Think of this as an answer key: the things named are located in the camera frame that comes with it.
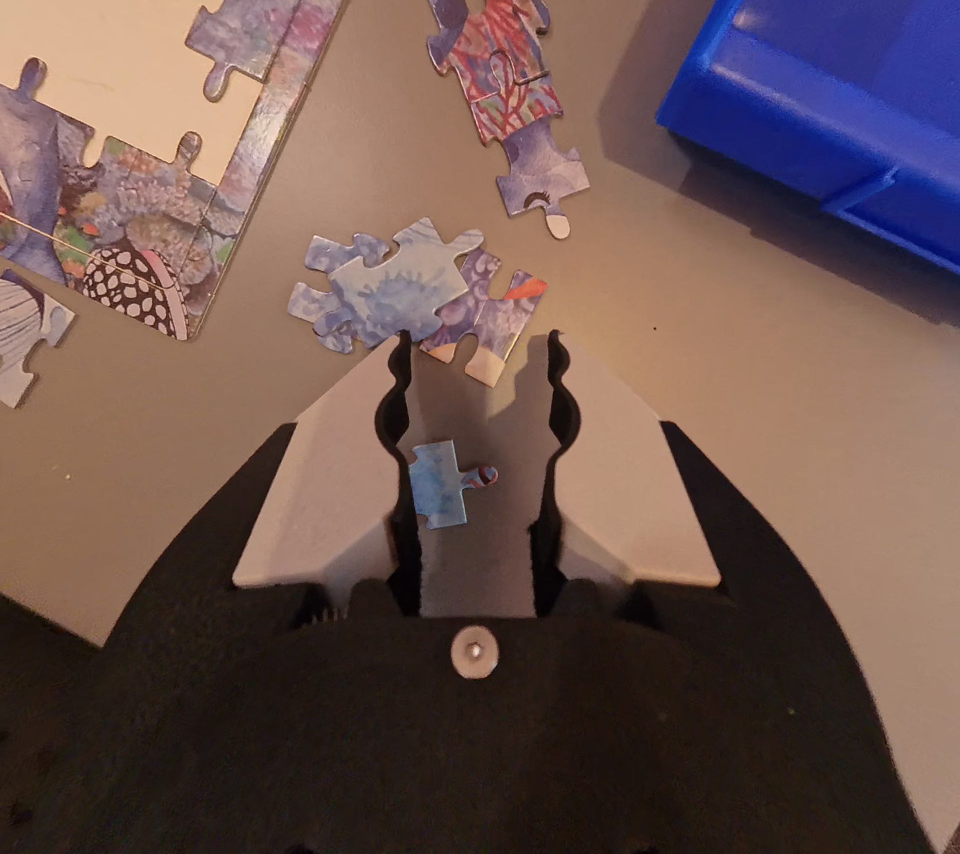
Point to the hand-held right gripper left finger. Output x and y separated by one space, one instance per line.
330 479

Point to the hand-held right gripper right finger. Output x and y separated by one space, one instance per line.
630 494

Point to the small blue puzzle piece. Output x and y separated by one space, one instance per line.
439 486

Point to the ocean jigsaw puzzle board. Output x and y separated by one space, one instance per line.
112 6

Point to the pale blue purple puzzle piece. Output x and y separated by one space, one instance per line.
319 303

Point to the light blue puzzle piece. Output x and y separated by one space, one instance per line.
405 284

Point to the purple puzzle piece orange patch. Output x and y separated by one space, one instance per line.
487 321

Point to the white blue striped puzzle piece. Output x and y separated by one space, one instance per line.
30 336

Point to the joined pink coral puzzle pieces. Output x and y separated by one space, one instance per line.
510 96

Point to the blue plastic bin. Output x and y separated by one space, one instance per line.
825 44

